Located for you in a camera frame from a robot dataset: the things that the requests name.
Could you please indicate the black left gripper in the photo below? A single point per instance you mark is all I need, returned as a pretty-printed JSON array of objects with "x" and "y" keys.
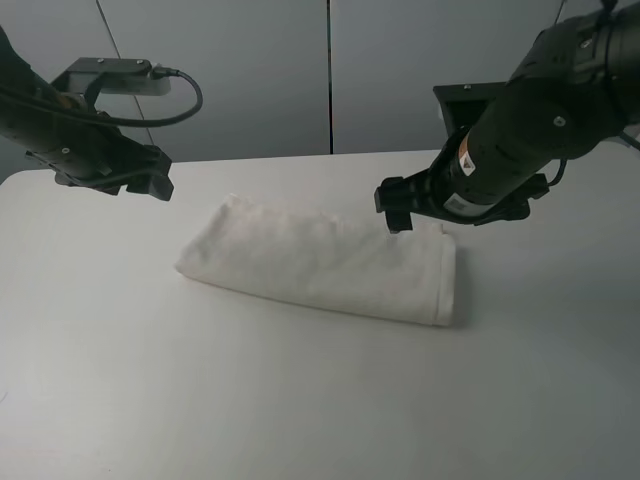
[{"x": 97, "y": 157}]

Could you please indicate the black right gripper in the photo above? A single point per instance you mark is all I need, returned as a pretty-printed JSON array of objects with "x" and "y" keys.
[{"x": 393, "y": 197}]

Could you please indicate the white terry towel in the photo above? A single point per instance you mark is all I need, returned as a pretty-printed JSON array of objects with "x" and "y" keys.
[{"x": 320, "y": 261}]

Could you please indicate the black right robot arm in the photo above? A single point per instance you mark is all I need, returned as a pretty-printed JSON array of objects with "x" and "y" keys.
[{"x": 577, "y": 86}]

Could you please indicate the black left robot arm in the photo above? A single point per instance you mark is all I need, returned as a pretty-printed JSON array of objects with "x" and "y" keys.
[{"x": 20, "y": 85}]

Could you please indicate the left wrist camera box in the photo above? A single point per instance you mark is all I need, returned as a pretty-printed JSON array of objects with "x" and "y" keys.
[{"x": 112, "y": 76}]

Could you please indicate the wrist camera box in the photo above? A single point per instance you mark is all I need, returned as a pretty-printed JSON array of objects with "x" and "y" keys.
[
  {"x": 112, "y": 76},
  {"x": 461, "y": 105}
]

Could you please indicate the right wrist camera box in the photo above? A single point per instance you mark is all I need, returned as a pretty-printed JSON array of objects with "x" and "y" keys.
[{"x": 461, "y": 105}]

